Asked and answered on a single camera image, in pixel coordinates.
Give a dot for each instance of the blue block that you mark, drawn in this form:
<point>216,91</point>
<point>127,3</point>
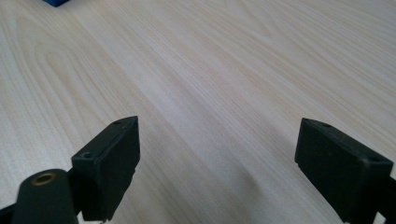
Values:
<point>56,2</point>

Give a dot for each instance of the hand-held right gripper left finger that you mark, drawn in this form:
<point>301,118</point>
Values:
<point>107,174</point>

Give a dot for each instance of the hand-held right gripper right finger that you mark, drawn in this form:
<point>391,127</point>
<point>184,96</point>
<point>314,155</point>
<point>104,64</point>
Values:
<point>339,174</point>

